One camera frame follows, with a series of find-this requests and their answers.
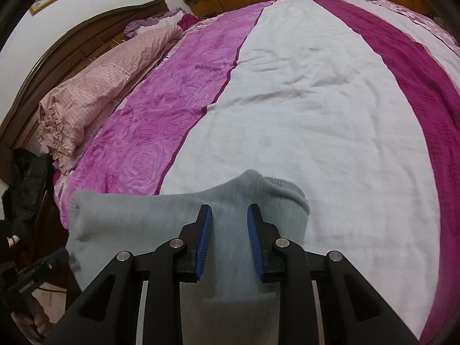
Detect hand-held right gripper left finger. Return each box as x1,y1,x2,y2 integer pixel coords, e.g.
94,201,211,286
43,204,213,345

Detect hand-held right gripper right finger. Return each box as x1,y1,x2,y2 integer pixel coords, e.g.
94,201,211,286
246,204,419,345

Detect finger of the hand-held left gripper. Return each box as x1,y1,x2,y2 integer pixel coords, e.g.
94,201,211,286
39,249,70,270

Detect grey pants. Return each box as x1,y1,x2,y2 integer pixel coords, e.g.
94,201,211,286
66,169,310,345

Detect person's left hand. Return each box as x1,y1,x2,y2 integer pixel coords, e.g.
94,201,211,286
12,309,58,344

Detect black jacket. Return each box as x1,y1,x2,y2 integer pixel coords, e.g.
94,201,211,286
2,147,54,245

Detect pink white magenta bed blanket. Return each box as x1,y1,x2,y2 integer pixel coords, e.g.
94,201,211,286
54,0,460,345

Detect pink folded quilt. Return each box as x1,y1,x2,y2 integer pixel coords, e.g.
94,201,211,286
38,25,185,171

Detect dark wooden headboard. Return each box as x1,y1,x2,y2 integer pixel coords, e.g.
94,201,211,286
0,0,169,184

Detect purple pillow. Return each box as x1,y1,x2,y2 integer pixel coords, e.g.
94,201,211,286
124,9,202,38

